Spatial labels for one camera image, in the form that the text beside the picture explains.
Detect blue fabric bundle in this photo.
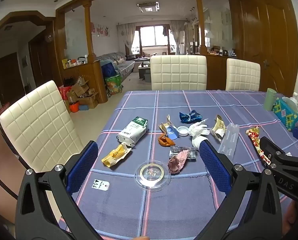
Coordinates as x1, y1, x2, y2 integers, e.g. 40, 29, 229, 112
101, 62, 117, 78

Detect bright window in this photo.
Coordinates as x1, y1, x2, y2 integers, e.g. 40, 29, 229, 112
139, 25, 169, 48

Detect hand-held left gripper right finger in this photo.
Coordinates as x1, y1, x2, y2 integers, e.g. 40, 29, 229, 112
196, 140, 283, 240

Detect white tissue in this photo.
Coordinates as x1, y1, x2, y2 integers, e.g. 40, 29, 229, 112
188, 119, 210, 149

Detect pink wall pictures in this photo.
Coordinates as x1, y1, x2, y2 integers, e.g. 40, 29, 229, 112
91, 22, 111, 37

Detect clear round plastic lid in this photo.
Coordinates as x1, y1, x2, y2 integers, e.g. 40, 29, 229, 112
134, 160, 172, 189

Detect flattened beige blue carton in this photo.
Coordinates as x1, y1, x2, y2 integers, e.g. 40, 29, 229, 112
159, 114, 180, 140

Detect cream quilted chair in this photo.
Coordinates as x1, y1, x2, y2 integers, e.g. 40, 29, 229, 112
0, 80, 89, 173
150, 55, 207, 91
226, 58, 261, 91

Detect red yellow snack wrapper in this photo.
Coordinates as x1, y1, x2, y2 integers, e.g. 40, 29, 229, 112
246, 127, 270, 165

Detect blue plaid tablecloth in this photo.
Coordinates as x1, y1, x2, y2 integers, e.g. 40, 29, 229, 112
43, 90, 298, 240

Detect grey patterned sofa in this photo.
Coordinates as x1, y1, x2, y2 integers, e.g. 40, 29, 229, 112
96, 51, 136, 80

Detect orange crumpled wrapper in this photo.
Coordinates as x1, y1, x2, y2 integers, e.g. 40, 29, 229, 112
158, 133, 176, 147

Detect pink crumpled wrapper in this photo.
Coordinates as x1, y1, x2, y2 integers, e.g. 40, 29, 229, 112
167, 149, 192, 175

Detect teal beaded tissue box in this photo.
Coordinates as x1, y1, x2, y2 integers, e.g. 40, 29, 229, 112
273, 96, 298, 132

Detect green cup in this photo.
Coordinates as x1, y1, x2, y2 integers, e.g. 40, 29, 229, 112
264, 88, 278, 112

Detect wooden glass partition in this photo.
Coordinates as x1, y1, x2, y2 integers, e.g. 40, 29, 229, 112
194, 0, 237, 90

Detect torn gold snack bag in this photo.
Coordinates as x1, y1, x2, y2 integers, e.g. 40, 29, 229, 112
210, 114, 227, 140

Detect rectangular ceiling light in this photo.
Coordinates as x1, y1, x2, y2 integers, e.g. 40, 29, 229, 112
136, 2, 160, 13

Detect dark coffee table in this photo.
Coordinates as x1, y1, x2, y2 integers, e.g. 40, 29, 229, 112
138, 60, 152, 80

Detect white paper tag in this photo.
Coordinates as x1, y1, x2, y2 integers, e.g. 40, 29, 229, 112
91, 179, 110, 192

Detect pile of cardboard boxes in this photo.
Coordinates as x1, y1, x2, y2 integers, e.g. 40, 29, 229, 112
65, 80, 99, 109

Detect dark wooden door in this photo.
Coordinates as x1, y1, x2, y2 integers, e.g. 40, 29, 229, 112
0, 52, 25, 100

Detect white standing air conditioner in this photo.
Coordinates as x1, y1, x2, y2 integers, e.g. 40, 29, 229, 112
179, 31, 187, 55

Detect row of small bottles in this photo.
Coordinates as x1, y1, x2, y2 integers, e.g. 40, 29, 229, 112
62, 56, 89, 68

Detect clear plastic tray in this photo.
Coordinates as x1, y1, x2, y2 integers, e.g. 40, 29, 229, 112
169, 146, 197, 160

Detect patterned curtain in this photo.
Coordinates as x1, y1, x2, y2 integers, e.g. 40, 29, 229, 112
169, 20, 187, 54
118, 23, 137, 55

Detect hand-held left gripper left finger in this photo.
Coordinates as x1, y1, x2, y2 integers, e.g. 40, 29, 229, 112
15, 140, 107, 240

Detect colourful woven bag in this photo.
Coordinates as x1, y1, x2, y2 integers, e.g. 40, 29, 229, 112
104, 75, 123, 95

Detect white green milk carton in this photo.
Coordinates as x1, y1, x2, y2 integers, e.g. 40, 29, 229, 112
116, 116, 149, 148

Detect blue crumpled wrapper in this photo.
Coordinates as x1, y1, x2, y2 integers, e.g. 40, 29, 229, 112
179, 109, 203, 125

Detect wooden room divider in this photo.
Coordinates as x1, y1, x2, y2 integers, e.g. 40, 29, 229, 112
55, 0, 108, 103

